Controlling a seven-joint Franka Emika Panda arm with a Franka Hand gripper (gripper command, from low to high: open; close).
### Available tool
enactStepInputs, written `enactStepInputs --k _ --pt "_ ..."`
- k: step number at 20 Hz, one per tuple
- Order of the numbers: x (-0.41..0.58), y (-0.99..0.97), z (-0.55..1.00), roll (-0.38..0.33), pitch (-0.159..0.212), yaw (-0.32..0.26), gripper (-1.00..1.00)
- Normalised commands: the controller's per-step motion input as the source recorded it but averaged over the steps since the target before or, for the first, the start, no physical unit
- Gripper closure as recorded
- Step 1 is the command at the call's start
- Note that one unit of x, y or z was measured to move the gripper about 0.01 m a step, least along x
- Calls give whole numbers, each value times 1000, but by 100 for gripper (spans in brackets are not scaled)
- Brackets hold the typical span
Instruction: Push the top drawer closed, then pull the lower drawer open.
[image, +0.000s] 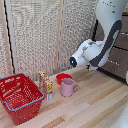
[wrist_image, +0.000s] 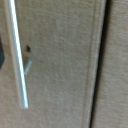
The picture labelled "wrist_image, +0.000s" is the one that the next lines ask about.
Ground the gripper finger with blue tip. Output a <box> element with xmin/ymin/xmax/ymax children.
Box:
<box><xmin>0</xmin><ymin>35</ymin><xmax>5</xmax><ymax>70</ymax></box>

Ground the silver bar drawer handle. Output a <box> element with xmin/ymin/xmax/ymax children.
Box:
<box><xmin>5</xmin><ymin>0</ymin><xmax>34</xmax><ymax>111</ymax></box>

